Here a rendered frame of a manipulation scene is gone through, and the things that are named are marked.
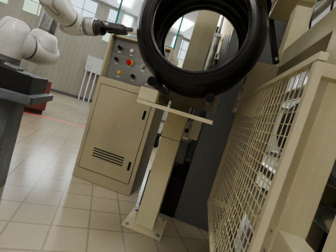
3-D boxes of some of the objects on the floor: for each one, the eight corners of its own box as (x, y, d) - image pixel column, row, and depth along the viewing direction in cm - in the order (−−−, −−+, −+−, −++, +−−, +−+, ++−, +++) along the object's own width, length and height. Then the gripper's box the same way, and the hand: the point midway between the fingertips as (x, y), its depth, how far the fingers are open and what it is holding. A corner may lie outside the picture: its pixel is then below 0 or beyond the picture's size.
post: (139, 215, 155) (249, -147, 137) (156, 222, 153) (270, -145, 135) (133, 224, 142) (254, -175, 124) (152, 231, 141) (277, -173, 122)
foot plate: (133, 208, 163) (134, 205, 163) (167, 221, 159) (168, 218, 159) (120, 225, 137) (121, 222, 136) (160, 241, 133) (161, 238, 133)
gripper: (91, 14, 106) (137, 17, 102) (103, 25, 119) (144, 29, 115) (89, 29, 106) (135, 33, 103) (101, 39, 119) (142, 43, 116)
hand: (133, 30), depth 110 cm, fingers closed
